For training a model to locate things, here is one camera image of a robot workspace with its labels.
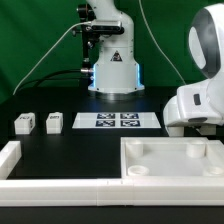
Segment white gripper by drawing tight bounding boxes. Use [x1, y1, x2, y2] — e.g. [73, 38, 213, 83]
[162, 98, 224, 138]

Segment white square tabletop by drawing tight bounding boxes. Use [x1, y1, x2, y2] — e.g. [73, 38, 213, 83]
[120, 137, 224, 178]

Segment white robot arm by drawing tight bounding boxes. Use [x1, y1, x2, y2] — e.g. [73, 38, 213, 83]
[78, 0, 224, 136]

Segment white sheet with tags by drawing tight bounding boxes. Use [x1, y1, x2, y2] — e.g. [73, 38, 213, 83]
[72, 112, 161, 129]

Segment white front wall rail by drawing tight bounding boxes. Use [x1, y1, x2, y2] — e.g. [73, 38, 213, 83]
[0, 177, 224, 207]

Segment white cable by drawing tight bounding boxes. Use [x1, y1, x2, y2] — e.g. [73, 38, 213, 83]
[12, 0, 188, 96]

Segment black cable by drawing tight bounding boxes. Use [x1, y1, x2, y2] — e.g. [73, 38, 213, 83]
[14, 69, 88, 94]

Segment white left wall block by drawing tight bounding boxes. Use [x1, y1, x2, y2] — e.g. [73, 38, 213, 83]
[0, 141, 22, 180]

